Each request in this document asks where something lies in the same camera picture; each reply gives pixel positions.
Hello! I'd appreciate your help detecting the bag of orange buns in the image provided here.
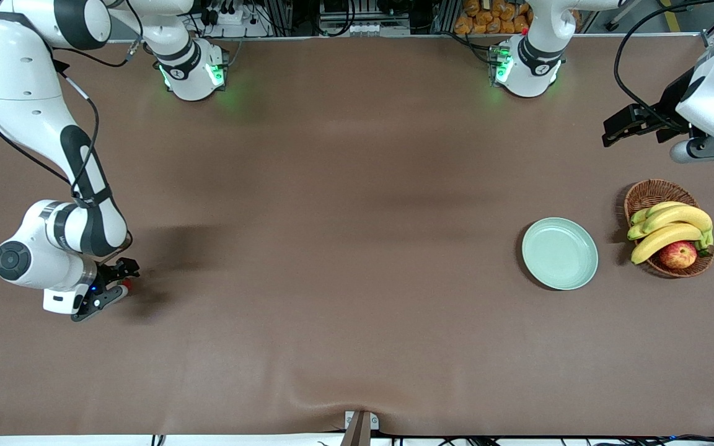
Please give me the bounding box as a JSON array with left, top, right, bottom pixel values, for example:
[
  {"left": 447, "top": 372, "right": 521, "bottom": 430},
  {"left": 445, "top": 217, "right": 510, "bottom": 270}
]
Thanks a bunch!
[{"left": 453, "top": 0, "right": 532, "bottom": 35}]

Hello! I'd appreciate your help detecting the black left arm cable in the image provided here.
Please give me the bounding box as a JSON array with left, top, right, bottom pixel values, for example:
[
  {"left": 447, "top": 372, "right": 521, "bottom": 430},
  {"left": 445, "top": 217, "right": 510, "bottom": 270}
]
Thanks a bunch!
[{"left": 614, "top": 0, "right": 714, "bottom": 126}]

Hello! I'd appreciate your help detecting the white clamp bracket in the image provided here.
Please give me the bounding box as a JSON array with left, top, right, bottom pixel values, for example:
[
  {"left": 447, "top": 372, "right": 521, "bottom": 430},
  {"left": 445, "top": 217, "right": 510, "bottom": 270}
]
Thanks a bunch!
[{"left": 345, "top": 411, "right": 380, "bottom": 431}]

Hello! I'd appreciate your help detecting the pale green round plate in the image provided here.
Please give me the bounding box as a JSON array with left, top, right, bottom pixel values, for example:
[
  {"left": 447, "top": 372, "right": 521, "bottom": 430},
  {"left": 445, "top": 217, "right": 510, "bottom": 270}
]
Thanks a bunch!
[{"left": 521, "top": 217, "right": 599, "bottom": 291}]

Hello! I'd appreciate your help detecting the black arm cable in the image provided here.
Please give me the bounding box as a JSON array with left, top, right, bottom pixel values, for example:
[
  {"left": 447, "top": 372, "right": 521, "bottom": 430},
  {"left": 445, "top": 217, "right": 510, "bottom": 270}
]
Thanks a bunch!
[
  {"left": 614, "top": 0, "right": 714, "bottom": 126},
  {"left": 0, "top": 37, "right": 144, "bottom": 199}
]

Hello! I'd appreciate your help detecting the white power strip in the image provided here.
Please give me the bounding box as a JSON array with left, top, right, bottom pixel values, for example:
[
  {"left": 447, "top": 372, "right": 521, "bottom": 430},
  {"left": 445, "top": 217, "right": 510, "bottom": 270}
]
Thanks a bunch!
[{"left": 205, "top": 5, "right": 247, "bottom": 27}]

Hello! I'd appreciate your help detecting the brown wicker basket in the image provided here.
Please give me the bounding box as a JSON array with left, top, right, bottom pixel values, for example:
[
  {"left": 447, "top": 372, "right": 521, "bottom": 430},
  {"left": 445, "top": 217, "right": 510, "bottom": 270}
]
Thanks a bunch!
[{"left": 624, "top": 179, "right": 714, "bottom": 279}]

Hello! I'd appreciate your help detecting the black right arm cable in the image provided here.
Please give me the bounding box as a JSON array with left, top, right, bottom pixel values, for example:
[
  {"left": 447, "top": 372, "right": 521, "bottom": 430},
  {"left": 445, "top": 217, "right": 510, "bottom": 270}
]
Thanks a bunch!
[{"left": 0, "top": 37, "right": 144, "bottom": 199}]

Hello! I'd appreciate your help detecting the table cover cloth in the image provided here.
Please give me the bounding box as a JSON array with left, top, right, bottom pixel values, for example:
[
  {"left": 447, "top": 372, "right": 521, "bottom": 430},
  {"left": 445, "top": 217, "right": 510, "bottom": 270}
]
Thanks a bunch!
[{"left": 0, "top": 34, "right": 714, "bottom": 437}]

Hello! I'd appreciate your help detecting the grey mount bar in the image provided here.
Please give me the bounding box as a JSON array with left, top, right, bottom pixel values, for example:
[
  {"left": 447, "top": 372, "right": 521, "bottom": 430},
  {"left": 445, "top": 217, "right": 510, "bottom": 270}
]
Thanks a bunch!
[{"left": 340, "top": 411, "right": 372, "bottom": 446}]

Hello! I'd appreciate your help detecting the red apple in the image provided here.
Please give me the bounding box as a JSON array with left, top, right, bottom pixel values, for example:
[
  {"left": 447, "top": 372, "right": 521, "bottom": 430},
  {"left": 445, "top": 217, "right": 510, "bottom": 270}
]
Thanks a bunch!
[{"left": 659, "top": 241, "right": 699, "bottom": 270}]

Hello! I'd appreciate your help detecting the white connector strip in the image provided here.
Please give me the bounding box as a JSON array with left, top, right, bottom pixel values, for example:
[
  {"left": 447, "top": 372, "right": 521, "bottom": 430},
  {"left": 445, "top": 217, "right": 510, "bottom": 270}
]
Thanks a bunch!
[{"left": 346, "top": 22, "right": 411, "bottom": 37}]

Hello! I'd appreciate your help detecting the yellow banana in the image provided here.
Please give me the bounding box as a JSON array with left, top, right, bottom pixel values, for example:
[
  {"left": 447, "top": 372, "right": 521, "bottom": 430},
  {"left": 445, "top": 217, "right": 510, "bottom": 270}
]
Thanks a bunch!
[
  {"left": 627, "top": 205, "right": 714, "bottom": 248},
  {"left": 630, "top": 223, "right": 705, "bottom": 266},
  {"left": 630, "top": 201, "right": 690, "bottom": 226}
]

